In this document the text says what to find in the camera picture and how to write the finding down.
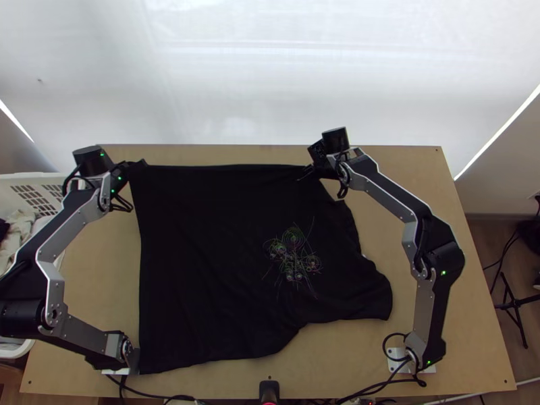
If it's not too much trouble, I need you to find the black t-shirt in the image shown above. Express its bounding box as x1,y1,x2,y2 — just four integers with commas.
126,159,394,375

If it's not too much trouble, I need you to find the white laundry basket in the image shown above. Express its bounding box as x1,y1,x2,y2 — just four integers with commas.
0,171,70,360

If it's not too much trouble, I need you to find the white roller blind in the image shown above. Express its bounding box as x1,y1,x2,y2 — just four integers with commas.
0,0,540,182

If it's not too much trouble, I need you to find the heap of clothes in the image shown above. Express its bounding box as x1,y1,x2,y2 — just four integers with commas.
0,207,40,277

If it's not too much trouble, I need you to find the black tripod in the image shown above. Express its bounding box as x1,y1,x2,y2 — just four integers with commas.
492,269,540,351

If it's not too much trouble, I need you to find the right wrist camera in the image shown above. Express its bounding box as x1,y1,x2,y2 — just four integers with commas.
306,142,328,164

